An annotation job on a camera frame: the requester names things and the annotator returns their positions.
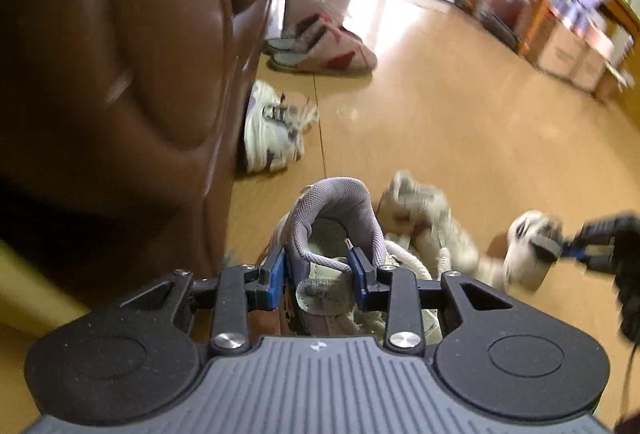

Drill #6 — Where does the brown leather sofa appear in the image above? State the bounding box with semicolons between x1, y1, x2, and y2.
0;0;297;312

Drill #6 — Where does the lavender plush toy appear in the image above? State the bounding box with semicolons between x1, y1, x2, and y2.
552;0;617;39

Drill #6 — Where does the lavender lace sneaker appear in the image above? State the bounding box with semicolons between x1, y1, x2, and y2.
255;179;443;349
243;80;321;175

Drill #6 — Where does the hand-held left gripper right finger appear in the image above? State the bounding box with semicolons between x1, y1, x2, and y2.
346;249;522;358

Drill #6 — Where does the dark patterned object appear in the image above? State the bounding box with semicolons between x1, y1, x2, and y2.
477;8;522;50

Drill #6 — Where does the cardboard box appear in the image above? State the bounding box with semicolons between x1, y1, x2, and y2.
570;46;617;93
536;18;592;75

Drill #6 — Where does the black cable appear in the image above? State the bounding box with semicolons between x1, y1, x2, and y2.
619;339;640;421

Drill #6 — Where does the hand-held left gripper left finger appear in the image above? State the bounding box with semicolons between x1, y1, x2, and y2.
120;257;287;358

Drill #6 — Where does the wooden table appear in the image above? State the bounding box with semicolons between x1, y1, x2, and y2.
470;0;640;107

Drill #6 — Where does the grey red slipper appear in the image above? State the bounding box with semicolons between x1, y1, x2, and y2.
262;12;361;57
266;21;379;75

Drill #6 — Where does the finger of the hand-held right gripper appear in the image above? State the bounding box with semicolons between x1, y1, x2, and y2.
580;215;632;245
564;239;623;273

